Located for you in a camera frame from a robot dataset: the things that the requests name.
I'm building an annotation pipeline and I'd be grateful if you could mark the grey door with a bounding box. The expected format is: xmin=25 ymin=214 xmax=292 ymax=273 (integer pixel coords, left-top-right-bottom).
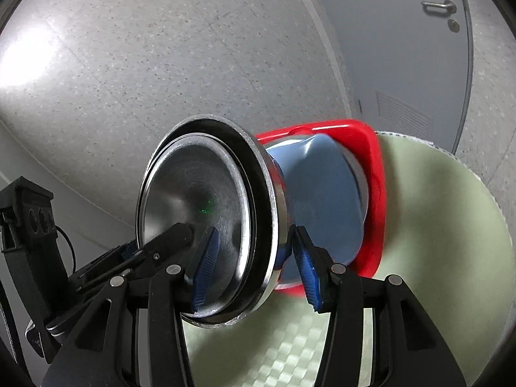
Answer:
xmin=314 ymin=0 xmax=473 ymax=154

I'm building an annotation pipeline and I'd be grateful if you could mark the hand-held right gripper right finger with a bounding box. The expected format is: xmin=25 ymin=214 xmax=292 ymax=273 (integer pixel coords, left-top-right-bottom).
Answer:
xmin=294 ymin=226 xmax=464 ymax=387

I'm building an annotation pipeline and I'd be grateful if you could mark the metal door handle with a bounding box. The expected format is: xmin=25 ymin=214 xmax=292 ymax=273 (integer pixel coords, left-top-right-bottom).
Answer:
xmin=421 ymin=0 xmax=457 ymax=15

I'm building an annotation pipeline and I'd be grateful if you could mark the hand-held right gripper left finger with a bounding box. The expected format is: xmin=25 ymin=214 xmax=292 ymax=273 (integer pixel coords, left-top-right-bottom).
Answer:
xmin=42 ymin=228 xmax=220 ymax=387

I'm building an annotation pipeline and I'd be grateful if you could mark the small steel bowl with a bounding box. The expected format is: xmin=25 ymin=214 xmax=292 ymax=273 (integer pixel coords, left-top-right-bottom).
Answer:
xmin=139 ymin=133 xmax=253 ymax=315

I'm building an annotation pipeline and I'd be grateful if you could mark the red plastic basin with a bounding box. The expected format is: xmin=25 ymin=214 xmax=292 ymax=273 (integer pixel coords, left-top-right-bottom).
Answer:
xmin=254 ymin=119 xmax=388 ymax=297

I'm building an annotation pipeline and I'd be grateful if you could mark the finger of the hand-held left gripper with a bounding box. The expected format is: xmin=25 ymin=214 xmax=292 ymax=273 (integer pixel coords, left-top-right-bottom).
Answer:
xmin=68 ymin=223 xmax=195 ymax=296

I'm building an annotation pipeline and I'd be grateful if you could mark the large steel bowl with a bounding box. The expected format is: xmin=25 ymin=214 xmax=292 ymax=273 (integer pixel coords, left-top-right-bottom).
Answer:
xmin=136 ymin=115 xmax=293 ymax=327

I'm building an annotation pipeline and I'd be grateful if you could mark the black cable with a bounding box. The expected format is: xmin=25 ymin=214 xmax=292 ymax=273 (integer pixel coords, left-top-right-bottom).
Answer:
xmin=54 ymin=226 xmax=78 ymax=277

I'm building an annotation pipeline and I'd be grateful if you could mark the blue plastic basin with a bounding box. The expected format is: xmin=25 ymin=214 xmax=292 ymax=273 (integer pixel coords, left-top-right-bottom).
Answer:
xmin=266 ymin=135 xmax=363 ymax=287

